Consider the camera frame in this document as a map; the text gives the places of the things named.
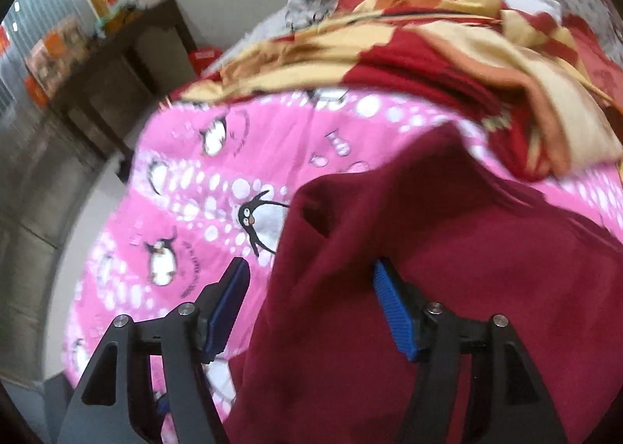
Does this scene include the dark wooden side table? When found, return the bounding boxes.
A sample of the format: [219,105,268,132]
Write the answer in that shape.
[51,0,197,182]

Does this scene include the dark red fleece garment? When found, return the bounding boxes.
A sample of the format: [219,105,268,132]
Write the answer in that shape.
[225,124,622,443]

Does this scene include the red plastic bin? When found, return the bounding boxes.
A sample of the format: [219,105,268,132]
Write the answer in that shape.
[188,46,223,76]

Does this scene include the white pillow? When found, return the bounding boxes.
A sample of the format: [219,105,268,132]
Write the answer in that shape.
[503,0,563,24]

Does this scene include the yellow red patterned blanket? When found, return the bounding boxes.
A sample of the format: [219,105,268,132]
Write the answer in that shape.
[183,0,622,180]

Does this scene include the pink penguin print blanket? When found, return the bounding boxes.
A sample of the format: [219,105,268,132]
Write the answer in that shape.
[67,88,622,443]

